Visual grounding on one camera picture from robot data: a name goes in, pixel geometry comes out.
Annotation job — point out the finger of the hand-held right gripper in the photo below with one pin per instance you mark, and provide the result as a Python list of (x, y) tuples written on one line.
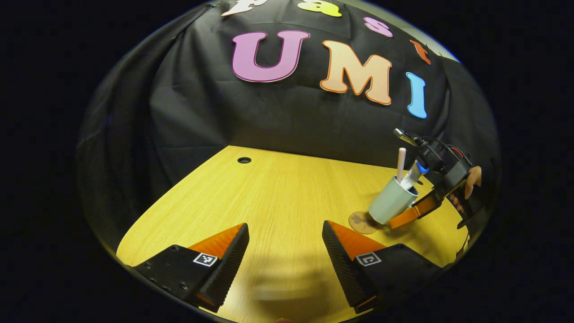
[(415, 211)]

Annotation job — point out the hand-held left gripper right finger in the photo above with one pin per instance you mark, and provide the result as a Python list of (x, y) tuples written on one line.
[(343, 271)]

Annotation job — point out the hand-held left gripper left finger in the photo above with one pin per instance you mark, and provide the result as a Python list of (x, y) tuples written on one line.
[(231, 269)]

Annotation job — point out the white blue toothpaste tube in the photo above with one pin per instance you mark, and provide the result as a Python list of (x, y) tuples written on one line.
[(411, 177)]

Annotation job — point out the white toothbrush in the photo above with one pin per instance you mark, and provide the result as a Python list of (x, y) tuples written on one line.
[(401, 163)]

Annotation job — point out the round brown coaster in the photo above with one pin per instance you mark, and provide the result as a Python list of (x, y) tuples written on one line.
[(358, 222)]

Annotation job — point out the wooden desktop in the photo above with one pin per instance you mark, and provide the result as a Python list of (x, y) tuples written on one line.
[(278, 193)]

